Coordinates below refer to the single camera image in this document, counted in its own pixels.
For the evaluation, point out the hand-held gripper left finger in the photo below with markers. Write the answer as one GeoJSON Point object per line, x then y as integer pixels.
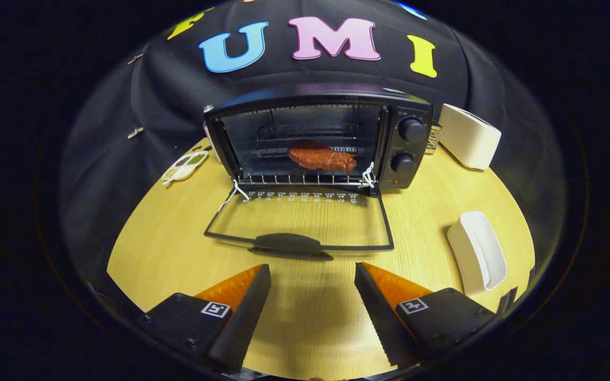
{"type": "Point", "coordinates": [241, 320]}

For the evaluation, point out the red clip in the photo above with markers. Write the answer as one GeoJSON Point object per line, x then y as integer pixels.
{"type": "Point", "coordinates": [134, 58]}

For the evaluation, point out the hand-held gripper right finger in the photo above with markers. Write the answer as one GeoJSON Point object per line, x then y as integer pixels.
{"type": "Point", "coordinates": [382, 320]}

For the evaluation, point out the white divided dish with grains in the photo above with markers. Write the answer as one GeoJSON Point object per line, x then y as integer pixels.
{"type": "Point", "coordinates": [183, 166]}

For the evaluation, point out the red meat piece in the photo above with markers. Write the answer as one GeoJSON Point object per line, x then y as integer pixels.
{"type": "Point", "coordinates": [321, 157]}

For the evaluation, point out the dark grey block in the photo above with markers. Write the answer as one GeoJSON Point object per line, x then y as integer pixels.
{"type": "Point", "coordinates": [507, 300]}

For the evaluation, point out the silver clip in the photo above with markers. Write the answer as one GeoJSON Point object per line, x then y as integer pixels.
{"type": "Point", "coordinates": [135, 132]}

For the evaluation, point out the black backdrop cloth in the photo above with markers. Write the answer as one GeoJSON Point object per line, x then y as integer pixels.
{"type": "Point", "coordinates": [167, 95]}

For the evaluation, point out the white toaster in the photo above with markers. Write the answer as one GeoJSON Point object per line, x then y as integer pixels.
{"type": "Point", "coordinates": [469, 137]}

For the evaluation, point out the black toaster oven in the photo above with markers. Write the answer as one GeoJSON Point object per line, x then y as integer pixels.
{"type": "Point", "coordinates": [405, 148]}

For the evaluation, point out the white rectangular tray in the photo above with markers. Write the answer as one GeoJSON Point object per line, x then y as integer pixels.
{"type": "Point", "coordinates": [477, 254]}

